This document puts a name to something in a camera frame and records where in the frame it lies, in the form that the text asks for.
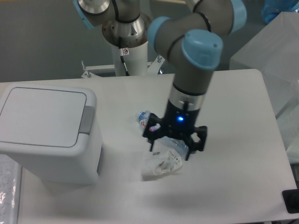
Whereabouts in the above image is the crushed clear plastic bottle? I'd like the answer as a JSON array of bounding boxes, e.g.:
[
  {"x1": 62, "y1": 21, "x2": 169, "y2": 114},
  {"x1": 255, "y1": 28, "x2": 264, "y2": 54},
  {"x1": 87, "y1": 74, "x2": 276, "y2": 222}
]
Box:
[{"x1": 135, "y1": 110, "x2": 188, "y2": 158}]

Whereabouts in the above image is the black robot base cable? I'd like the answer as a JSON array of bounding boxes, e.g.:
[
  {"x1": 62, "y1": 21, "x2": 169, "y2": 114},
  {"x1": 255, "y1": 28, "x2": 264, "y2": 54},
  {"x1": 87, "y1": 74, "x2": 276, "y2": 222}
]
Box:
[{"x1": 118, "y1": 36, "x2": 130, "y2": 77}]

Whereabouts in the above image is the plastic sleeved paper sheet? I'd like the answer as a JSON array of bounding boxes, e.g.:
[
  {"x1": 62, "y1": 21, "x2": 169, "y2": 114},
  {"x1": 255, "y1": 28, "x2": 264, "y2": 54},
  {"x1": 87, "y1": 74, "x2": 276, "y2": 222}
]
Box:
[{"x1": 0, "y1": 154, "x2": 22, "y2": 224}]

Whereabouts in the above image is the white push-lid trash can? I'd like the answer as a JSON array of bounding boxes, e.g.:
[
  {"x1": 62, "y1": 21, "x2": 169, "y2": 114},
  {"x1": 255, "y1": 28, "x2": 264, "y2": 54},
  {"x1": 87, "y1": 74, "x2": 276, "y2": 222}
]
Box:
[{"x1": 0, "y1": 83, "x2": 103, "y2": 184}]

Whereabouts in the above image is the crumpled white paper carton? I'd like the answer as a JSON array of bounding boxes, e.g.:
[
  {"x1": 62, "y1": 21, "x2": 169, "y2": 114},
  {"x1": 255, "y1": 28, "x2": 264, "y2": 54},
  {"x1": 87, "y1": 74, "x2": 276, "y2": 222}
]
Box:
[{"x1": 141, "y1": 149, "x2": 183, "y2": 181}]

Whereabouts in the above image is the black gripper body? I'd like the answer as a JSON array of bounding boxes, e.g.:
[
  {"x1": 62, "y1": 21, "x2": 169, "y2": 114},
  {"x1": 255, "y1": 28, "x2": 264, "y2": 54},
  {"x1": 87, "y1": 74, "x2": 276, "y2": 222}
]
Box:
[{"x1": 161, "y1": 101, "x2": 200, "y2": 141}]

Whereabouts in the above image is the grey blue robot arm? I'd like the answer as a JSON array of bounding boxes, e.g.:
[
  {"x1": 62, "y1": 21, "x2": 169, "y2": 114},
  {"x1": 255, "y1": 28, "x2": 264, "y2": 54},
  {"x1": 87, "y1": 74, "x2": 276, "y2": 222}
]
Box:
[{"x1": 73, "y1": 0, "x2": 247, "y2": 155}]

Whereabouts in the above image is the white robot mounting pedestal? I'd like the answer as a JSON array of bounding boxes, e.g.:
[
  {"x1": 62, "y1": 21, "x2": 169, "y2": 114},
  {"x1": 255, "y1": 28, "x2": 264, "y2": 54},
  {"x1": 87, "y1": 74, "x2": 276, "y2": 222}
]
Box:
[{"x1": 81, "y1": 42, "x2": 165, "y2": 78}]

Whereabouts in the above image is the black device at table edge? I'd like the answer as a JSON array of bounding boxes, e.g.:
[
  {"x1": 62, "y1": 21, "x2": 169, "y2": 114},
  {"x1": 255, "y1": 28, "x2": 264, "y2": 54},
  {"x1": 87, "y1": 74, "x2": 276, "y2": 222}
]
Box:
[{"x1": 282, "y1": 189, "x2": 299, "y2": 214}]

